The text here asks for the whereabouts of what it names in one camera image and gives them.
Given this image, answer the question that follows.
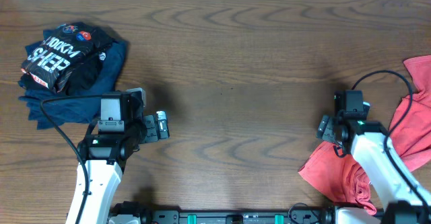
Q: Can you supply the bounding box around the folded navy blue shirt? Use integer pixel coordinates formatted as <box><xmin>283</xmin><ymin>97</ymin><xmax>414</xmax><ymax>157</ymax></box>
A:
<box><xmin>18</xmin><ymin>39</ymin><xmax>128</xmax><ymax>130</ymax></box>

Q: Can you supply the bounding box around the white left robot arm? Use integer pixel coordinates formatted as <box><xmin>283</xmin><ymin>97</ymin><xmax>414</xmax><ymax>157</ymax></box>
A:
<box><xmin>67</xmin><ymin>87</ymin><xmax>170</xmax><ymax>223</ymax></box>

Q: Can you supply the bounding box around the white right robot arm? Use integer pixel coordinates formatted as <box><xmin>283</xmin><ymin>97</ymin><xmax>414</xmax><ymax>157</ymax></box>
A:
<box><xmin>317</xmin><ymin>115</ymin><xmax>430</xmax><ymax>224</ymax></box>

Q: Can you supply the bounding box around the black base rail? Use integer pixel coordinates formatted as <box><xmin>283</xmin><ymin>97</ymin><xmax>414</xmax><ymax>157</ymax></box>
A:
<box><xmin>106</xmin><ymin>201</ymin><xmax>341</xmax><ymax>224</ymax></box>

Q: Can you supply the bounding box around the orange red t-shirt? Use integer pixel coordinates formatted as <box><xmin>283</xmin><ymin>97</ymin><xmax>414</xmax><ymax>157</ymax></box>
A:
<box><xmin>298</xmin><ymin>55</ymin><xmax>430</xmax><ymax>215</ymax></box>

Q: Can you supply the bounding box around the folded black printed shirt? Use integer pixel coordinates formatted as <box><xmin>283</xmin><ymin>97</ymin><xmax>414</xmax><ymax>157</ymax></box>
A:
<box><xmin>21</xmin><ymin>22</ymin><xmax>114</xmax><ymax>95</ymax></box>

